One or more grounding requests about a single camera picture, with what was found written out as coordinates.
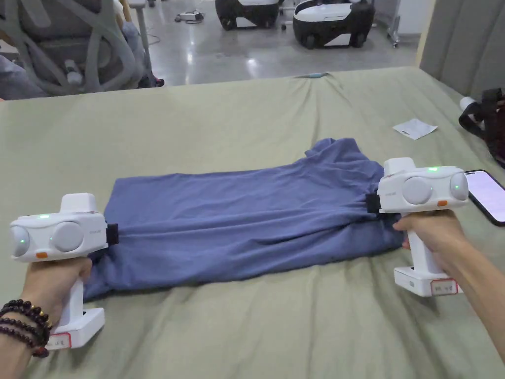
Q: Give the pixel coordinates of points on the white plastic bag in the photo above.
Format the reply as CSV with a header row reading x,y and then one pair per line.
x,y
415,127

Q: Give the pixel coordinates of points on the person's right forearm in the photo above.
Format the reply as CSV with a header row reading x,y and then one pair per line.
x,y
477,288

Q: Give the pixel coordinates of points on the smartphone with lit screen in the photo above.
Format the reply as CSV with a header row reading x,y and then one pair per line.
x,y
487,195

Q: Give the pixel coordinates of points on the grey padded headboard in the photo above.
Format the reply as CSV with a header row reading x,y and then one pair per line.
x,y
461,43

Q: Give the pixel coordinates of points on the person's left hand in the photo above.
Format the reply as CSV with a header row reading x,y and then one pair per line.
x,y
47,290

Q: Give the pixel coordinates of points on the bed with pale green sheet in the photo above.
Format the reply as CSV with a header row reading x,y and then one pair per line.
x,y
252,130

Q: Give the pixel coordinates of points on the dark blue shirt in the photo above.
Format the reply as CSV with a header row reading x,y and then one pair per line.
x,y
244,233

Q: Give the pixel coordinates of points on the white power strip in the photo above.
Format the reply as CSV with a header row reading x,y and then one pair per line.
x,y
190,16

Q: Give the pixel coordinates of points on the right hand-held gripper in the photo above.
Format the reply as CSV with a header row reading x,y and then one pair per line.
x,y
418,189

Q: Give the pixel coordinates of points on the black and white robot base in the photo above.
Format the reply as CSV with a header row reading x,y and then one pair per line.
x,y
249,12
333,21

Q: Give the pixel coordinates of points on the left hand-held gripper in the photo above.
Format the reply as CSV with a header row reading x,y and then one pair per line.
x,y
69,237

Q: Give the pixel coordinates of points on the person's left forearm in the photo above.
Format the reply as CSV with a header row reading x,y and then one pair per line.
x,y
19,339

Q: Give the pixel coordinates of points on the person's right hand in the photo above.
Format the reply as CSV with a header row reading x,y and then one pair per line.
x,y
436,239

